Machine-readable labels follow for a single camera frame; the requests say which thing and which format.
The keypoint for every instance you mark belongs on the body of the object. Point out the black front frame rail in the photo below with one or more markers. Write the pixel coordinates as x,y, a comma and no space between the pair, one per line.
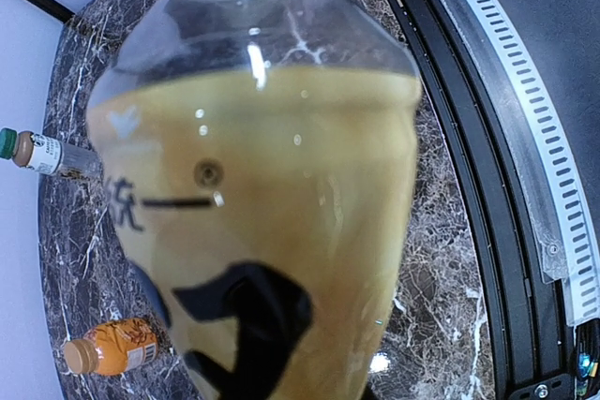
531,343

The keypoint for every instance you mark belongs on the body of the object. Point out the green tea bottle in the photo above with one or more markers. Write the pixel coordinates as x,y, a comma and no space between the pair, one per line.
259,158

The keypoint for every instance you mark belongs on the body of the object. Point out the white slotted cable duct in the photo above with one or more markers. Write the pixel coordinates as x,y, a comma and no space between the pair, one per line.
561,219

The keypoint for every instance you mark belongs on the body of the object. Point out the coffee bottle green cap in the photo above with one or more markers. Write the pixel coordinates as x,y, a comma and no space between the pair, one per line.
49,156

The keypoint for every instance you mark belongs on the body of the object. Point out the orange juice bottle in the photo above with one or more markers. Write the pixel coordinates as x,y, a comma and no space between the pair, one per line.
112,348

